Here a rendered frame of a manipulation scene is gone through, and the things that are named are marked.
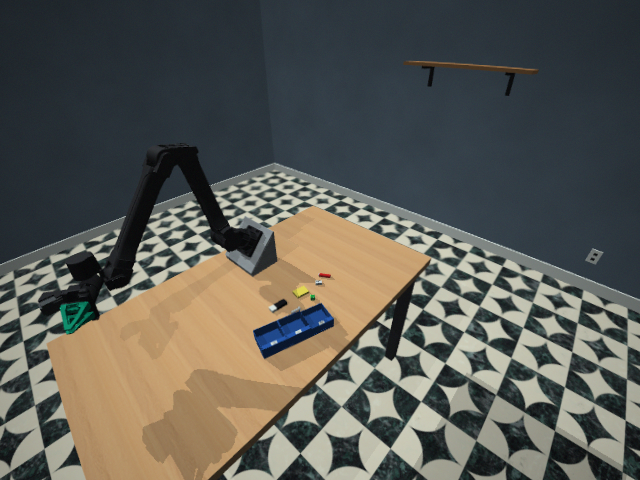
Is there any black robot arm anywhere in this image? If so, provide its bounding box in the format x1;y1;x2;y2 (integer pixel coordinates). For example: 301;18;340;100
38;143;263;316

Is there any yellow sticky note pad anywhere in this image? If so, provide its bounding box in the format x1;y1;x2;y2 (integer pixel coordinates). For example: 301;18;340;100
292;286;309;298

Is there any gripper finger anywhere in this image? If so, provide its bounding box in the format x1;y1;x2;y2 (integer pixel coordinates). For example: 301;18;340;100
60;302;91;331
66;312;95;334

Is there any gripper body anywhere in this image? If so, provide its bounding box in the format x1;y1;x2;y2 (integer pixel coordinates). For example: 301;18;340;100
60;284;100;321

